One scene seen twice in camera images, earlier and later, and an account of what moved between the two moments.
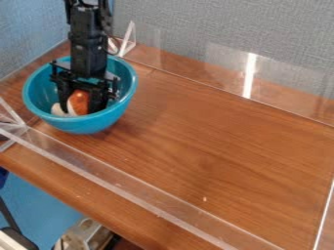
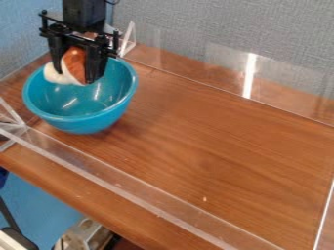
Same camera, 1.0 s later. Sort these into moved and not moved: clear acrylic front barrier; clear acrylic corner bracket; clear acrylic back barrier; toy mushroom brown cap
Moved: toy mushroom brown cap
Not moved: clear acrylic front barrier; clear acrylic back barrier; clear acrylic corner bracket
